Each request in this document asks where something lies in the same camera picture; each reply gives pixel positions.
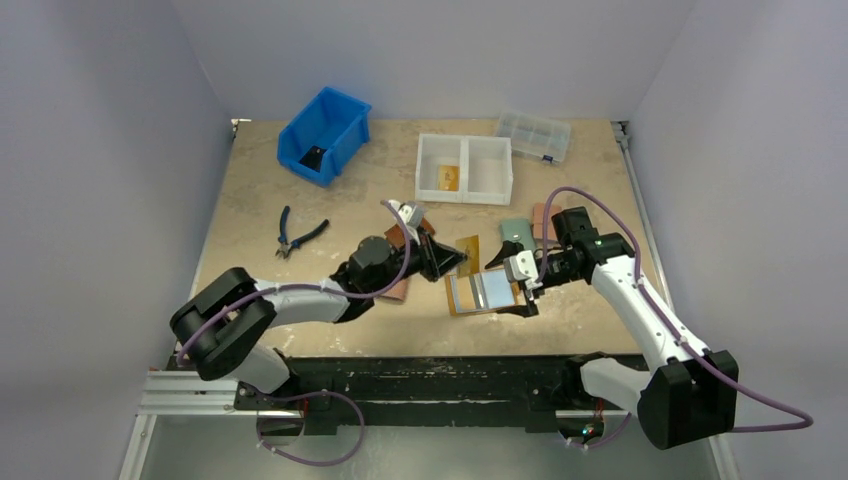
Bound blue plastic bin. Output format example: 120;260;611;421
277;87;371;188

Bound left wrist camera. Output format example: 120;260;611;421
389;200;424;243

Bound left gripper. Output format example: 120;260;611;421
367;225;465;294

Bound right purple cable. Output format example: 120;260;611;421
539;186;815;452

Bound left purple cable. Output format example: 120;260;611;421
175;199;413;468

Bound black card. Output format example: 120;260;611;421
299;145;325;172

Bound gold VIP card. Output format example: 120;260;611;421
436;165;460;192

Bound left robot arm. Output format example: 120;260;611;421
170;231;468;409

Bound purple cable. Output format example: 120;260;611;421
539;186;815;452
175;199;413;468

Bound salmon card holder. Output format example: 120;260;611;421
531;202;562;244

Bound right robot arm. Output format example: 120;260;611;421
489;207;739;450

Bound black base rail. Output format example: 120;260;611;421
235;355;614;441

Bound blue handled pliers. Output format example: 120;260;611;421
274;205;331;260

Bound white two-compartment tray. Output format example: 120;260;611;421
414;134;514;206

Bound orange card holder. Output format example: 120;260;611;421
445;271;520;316

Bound clear plastic organizer box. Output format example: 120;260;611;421
495;109;572;164

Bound brown leather card holder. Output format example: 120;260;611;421
384;218;436;249

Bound green card holder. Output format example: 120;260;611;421
499;218;537;250

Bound pink card holder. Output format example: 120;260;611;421
379;278;410;304

